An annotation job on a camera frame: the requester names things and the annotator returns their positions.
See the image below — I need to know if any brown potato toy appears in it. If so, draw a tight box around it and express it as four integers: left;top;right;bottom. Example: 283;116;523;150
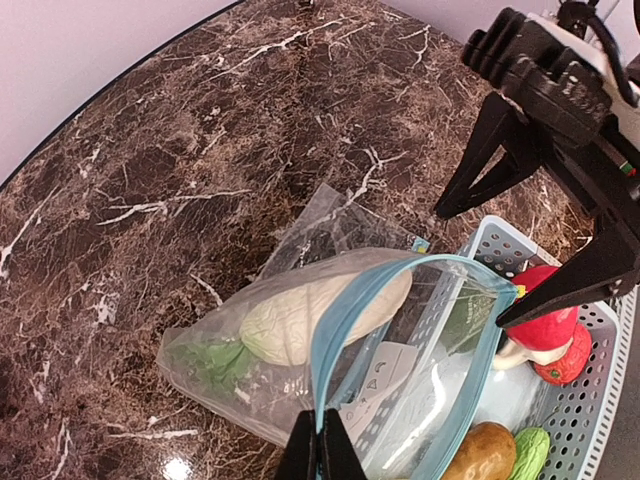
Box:
441;422;516;480

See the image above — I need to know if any white bitter gourd toy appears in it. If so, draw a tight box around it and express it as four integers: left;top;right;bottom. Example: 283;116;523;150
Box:
239;268;414;369

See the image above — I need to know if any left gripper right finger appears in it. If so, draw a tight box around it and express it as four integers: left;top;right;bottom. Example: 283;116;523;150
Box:
317;409;367;480

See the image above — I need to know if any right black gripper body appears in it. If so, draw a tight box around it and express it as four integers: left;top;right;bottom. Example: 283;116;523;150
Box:
519;112;639;240

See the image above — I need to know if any green cucumber toy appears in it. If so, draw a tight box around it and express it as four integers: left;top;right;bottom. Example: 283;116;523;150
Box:
509;427;551;480

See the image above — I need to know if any red apple toy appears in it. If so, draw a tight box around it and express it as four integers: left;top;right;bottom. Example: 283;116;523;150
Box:
506;265;579;351

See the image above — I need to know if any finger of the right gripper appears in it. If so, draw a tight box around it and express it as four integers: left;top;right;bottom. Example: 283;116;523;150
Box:
496;220;639;329
434;92;541;220

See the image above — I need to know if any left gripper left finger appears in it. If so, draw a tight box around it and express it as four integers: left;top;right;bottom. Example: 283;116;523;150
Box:
274;410;317;480

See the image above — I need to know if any clear zip top bag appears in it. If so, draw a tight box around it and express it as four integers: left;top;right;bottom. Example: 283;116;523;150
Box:
157;247;516;479

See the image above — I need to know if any red raspberry toy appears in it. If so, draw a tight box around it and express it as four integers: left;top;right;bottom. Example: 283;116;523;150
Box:
533;323;592;386

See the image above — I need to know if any light blue plastic basket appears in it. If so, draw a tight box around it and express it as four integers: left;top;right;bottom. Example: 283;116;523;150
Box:
457;214;640;480

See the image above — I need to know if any clear zip bag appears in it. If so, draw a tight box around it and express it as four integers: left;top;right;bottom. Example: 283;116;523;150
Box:
258;184;430;279
157;247;516;479

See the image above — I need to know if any white mushroom toy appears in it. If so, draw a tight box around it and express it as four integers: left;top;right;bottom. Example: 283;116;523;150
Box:
492;339;573;371

